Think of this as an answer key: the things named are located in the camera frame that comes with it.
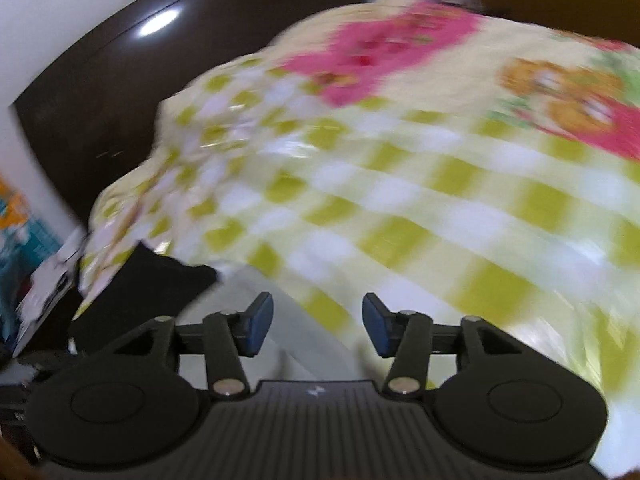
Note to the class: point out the black cloth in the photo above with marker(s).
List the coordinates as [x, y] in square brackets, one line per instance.
[150, 285]

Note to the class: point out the printed checkered bed sheet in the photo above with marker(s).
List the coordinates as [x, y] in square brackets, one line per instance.
[400, 185]

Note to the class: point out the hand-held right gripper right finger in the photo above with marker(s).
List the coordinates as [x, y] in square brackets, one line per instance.
[375, 325]

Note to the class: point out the dark brown headboard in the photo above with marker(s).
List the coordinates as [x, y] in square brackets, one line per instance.
[100, 110]

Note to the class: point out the white printed box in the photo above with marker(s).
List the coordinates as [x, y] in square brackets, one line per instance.
[47, 290]

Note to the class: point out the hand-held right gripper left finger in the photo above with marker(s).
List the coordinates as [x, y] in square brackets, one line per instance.
[260, 325]

